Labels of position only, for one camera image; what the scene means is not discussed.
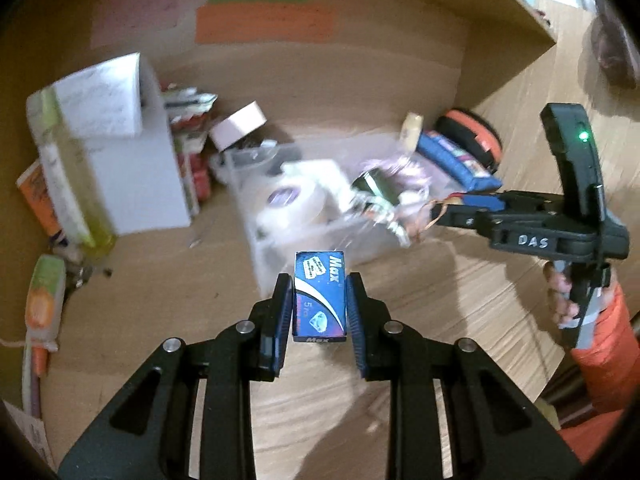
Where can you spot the tall green bottle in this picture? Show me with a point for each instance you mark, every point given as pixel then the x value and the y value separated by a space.
pixel 70 180

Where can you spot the person's right hand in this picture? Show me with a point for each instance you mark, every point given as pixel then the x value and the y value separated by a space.
pixel 560 295

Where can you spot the small blue box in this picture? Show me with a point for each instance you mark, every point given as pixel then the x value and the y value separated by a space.
pixel 320 295

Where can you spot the orange clothing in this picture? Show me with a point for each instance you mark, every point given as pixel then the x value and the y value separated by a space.
pixel 590 440

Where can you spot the stack of books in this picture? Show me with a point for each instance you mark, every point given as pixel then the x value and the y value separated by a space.
pixel 192 150

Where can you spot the cream tube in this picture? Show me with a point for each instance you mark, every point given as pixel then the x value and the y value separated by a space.
pixel 411 132

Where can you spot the small metal clips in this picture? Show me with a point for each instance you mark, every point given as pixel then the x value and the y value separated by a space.
pixel 87 275

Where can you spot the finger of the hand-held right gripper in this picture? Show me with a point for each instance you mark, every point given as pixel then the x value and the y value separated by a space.
pixel 480 201
pixel 470 219

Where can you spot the person's right forearm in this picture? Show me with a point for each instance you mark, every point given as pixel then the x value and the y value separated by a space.
pixel 610 355

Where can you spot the clear plastic storage box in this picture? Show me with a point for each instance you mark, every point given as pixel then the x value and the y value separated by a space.
pixel 360 255

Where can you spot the orange sticky note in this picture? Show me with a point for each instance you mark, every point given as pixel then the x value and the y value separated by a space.
pixel 265 22

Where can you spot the blue patchwork pencil pouch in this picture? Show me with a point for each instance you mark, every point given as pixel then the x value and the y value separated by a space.
pixel 460 162

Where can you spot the white label card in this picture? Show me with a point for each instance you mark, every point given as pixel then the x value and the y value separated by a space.
pixel 25 435

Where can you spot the wooden desktop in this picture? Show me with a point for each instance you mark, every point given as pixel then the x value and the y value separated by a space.
pixel 200 270

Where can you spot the orange carton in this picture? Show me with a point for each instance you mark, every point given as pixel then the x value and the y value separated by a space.
pixel 37 195

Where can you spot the white tape roll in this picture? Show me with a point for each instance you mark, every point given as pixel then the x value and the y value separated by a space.
pixel 295 195

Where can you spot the pink sticky note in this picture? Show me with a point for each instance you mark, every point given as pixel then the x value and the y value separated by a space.
pixel 135 20

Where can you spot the orange tipped pen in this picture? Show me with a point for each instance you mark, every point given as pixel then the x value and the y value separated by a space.
pixel 35 380

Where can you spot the black and orange round case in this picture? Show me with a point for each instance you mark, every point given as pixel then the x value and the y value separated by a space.
pixel 475 132

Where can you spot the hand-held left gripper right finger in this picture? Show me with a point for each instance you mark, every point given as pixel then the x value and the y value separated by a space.
pixel 356 320

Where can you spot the pink and white small box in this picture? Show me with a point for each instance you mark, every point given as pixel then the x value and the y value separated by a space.
pixel 237 125

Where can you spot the white file holder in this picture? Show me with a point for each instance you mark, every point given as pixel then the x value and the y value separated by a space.
pixel 135 175

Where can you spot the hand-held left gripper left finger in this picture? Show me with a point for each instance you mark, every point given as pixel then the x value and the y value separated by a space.
pixel 285 310

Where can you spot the dark brown object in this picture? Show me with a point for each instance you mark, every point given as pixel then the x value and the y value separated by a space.
pixel 612 50

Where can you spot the clear bowl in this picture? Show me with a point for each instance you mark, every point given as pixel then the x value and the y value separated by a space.
pixel 252 154

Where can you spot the dark green small item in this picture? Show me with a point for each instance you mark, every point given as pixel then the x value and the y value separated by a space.
pixel 372 187

